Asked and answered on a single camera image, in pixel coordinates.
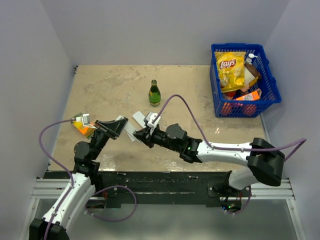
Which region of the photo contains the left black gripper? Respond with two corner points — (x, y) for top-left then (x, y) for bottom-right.
(90, 117), (128, 160)

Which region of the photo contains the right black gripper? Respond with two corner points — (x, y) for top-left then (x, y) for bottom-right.
(134, 124), (181, 153)

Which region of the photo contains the white battery cover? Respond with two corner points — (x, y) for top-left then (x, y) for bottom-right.
(127, 132), (137, 142)

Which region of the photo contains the white remote control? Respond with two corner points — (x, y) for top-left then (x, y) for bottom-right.
(132, 111), (146, 128)
(124, 119), (137, 139)

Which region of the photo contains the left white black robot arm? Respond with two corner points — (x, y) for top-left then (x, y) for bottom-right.
(28, 117), (128, 240)

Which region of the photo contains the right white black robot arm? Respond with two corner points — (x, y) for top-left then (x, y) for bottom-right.
(133, 123), (285, 197)

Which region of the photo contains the green glass bottle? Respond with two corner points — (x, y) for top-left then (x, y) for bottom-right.
(148, 79), (161, 107)

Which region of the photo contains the yellow chips bag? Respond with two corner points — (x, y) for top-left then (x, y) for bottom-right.
(214, 51), (246, 93)

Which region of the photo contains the orange carton box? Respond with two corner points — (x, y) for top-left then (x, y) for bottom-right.
(235, 88), (262, 101)

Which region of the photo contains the brown white snack package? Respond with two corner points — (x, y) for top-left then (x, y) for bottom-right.
(244, 63), (262, 87)

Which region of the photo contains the white cap bottle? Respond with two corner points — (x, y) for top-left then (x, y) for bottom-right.
(245, 53), (258, 65)

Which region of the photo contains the blue plastic basket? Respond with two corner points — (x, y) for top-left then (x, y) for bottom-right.
(209, 43), (282, 118)

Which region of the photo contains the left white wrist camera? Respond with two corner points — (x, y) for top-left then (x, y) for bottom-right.
(76, 113), (96, 129)

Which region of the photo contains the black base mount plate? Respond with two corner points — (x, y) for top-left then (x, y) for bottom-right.
(43, 169), (252, 209)

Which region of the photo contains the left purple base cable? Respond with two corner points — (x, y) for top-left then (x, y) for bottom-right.
(84, 184), (138, 223)

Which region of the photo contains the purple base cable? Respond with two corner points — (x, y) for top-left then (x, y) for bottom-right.
(84, 184), (138, 223)
(223, 186), (252, 216)

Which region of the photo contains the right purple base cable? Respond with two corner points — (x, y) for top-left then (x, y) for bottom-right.
(223, 186), (252, 216)

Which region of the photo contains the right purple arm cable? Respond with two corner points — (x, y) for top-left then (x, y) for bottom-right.
(153, 94), (308, 162)

